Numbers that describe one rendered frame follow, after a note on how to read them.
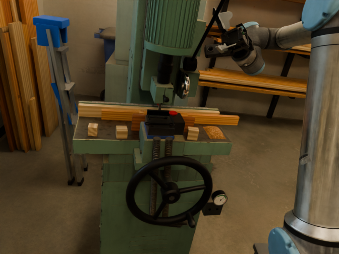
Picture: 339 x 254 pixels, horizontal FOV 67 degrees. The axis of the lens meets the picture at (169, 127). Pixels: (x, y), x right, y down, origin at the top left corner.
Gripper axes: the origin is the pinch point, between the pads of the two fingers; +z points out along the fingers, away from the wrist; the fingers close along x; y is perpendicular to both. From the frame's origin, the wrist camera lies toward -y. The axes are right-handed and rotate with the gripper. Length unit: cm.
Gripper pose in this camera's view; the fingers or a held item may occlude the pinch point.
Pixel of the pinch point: (212, 26)
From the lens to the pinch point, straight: 93.4
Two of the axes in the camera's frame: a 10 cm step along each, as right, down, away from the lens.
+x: 0.3, 9.6, -2.7
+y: 8.1, -1.8, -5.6
